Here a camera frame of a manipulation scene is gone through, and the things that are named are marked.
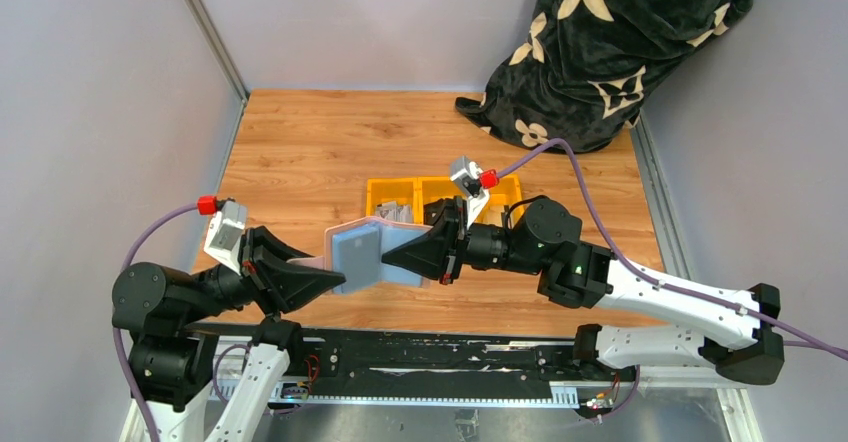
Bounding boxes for beige leather card holder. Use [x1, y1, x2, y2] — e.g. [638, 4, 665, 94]
[291, 216, 429, 295]

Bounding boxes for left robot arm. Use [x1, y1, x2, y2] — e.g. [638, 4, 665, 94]
[112, 226, 346, 441]

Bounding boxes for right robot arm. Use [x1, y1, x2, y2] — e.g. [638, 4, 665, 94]
[382, 197, 785, 386]

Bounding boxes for yellow bin with silver cards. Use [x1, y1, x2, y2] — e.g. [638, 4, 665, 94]
[365, 177, 423, 224]

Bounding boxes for silver cards in bin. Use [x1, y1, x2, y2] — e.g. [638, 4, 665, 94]
[375, 201, 414, 223]

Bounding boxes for black floral blanket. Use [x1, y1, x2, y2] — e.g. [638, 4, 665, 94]
[455, 0, 754, 153]

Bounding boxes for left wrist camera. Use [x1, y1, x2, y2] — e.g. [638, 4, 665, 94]
[203, 200, 247, 274]

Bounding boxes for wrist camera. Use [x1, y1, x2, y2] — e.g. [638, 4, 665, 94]
[450, 156, 490, 228]
[203, 200, 247, 274]

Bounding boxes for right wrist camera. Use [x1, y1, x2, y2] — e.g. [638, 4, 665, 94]
[450, 156, 490, 228]

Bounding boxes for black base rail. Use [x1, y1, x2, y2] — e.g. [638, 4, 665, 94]
[142, 322, 747, 408]

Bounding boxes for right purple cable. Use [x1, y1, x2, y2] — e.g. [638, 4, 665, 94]
[479, 138, 848, 362]

